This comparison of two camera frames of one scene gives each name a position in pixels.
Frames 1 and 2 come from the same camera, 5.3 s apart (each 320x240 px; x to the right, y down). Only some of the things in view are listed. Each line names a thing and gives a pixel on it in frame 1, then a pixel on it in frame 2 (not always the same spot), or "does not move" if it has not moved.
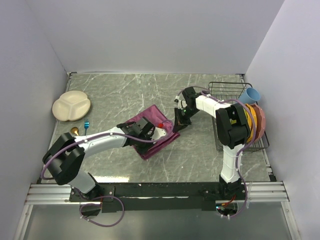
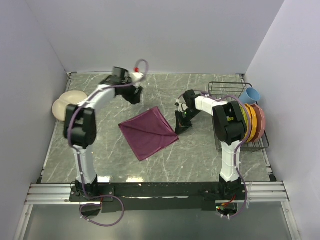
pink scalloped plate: x=261 y=125 does not move
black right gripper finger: x=179 y=122 does not move
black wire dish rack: x=232 y=91 does not move
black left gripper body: x=142 y=148 to x=128 y=92
